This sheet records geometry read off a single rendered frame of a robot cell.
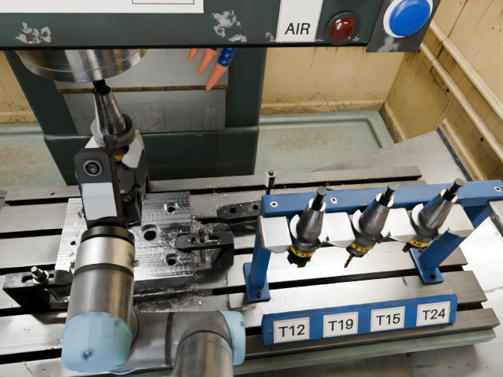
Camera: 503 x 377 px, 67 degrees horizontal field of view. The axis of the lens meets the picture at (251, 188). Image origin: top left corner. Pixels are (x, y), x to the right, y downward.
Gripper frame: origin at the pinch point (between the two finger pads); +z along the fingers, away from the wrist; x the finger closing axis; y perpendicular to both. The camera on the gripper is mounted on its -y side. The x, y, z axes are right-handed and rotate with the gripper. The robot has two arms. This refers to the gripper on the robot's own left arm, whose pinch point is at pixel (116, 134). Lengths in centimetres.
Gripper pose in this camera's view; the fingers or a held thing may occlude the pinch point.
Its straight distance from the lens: 67.0
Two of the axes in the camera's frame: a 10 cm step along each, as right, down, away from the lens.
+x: 9.9, -0.6, 1.4
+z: -1.3, -7.9, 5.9
